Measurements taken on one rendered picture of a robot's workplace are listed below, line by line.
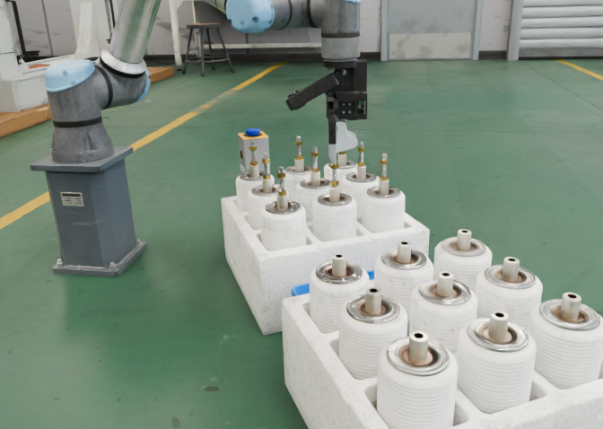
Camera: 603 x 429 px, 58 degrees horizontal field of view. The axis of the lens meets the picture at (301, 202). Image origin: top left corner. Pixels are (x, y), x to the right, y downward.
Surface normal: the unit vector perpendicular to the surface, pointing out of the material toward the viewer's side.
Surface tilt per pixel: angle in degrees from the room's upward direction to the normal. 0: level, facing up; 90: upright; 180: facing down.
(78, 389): 0
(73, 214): 90
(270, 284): 90
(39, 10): 90
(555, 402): 0
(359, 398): 0
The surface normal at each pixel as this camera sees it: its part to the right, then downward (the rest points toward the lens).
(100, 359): -0.03, -0.94
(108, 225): 0.58, 0.27
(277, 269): 0.32, 0.32
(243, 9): -0.53, 0.32
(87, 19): -0.17, -0.04
